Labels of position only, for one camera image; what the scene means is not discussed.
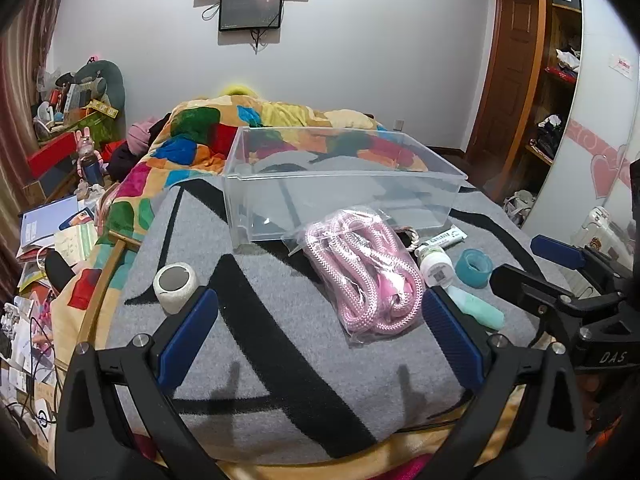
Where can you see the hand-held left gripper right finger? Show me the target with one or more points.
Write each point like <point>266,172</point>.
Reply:
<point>452,332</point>

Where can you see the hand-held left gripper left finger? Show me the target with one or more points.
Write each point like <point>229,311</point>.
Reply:
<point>186,341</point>

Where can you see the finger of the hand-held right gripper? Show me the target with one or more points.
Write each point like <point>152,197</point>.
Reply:
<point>525,285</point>
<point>556,251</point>

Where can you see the clear plastic storage box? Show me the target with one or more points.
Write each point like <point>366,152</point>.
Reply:
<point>345,185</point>

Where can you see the mint green tube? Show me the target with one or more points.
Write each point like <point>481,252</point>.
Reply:
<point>477,309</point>

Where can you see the teal tape roll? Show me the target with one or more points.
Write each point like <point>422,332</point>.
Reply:
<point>474,268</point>

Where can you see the white tape roll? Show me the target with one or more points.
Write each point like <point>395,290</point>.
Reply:
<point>174,287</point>

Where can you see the white bag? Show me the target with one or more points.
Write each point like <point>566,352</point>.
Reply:
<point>520,206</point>

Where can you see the small white bottle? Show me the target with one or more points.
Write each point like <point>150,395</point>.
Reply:
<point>435,265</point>

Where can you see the grey and black blanket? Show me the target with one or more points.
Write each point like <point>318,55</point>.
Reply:
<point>270,350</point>

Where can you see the white flat tube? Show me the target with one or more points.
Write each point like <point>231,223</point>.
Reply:
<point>445,237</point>

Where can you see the white wardrobe door pink hearts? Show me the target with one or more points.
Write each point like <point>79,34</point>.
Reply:
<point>585,135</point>

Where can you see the wooden wardrobe shelves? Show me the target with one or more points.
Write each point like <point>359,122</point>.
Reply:
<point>557,85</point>

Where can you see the pile of papers and books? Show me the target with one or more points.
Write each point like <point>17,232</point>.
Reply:
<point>45,240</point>

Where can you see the brown wooden door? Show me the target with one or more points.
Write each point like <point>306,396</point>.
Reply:
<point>512,75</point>

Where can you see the colourful patchwork blanket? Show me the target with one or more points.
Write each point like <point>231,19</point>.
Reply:
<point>195,135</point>

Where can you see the pink knitted hat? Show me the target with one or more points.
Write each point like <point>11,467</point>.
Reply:
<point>140,135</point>

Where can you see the pink bunny toy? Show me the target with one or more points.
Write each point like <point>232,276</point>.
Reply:
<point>89,152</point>

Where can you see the red box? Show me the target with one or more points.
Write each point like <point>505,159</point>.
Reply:
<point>52,152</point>

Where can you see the yellow pillow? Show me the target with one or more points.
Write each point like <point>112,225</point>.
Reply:
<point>239,91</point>

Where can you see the striped curtain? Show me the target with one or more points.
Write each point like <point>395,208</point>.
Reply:
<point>25,110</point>

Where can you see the wooden bed frame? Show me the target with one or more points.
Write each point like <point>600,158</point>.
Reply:
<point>107,280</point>

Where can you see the small black wall screen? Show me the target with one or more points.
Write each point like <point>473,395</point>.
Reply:
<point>250,9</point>

